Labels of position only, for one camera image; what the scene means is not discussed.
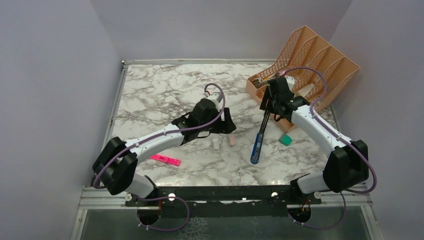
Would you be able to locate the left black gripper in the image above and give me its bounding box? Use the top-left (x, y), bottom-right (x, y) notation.
top-left (198, 107), bottom-right (236, 135)

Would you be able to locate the white stapler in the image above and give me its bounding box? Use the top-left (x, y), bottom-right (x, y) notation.
top-left (212, 138), bottom-right (220, 152)

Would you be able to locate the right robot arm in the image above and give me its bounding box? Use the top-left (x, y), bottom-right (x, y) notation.
top-left (260, 77), bottom-right (370, 204)

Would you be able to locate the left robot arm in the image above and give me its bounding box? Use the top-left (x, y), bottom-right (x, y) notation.
top-left (92, 98), bottom-right (237, 206)

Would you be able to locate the green grey eraser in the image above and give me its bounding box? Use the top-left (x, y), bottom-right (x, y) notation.
top-left (278, 134), bottom-right (293, 146)

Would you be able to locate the orange mesh file organizer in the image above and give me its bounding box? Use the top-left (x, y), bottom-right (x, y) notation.
top-left (245, 25), bottom-right (360, 113)

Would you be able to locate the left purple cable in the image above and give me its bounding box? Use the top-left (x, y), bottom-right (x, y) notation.
top-left (92, 82), bottom-right (227, 232)

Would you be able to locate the purple cable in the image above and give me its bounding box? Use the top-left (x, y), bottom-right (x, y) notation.
top-left (274, 66), bottom-right (378, 231)
top-left (92, 82), bottom-right (227, 232)

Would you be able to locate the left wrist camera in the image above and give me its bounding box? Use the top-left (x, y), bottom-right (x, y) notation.
top-left (207, 92), bottom-right (223, 108)

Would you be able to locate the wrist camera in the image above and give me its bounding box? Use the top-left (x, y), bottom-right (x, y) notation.
top-left (207, 92), bottom-right (223, 108)
top-left (284, 75), bottom-right (296, 92)

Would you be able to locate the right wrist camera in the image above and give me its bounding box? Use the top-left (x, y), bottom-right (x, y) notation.
top-left (284, 75), bottom-right (296, 92)

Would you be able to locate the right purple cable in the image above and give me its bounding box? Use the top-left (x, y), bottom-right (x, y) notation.
top-left (274, 66), bottom-right (378, 231)

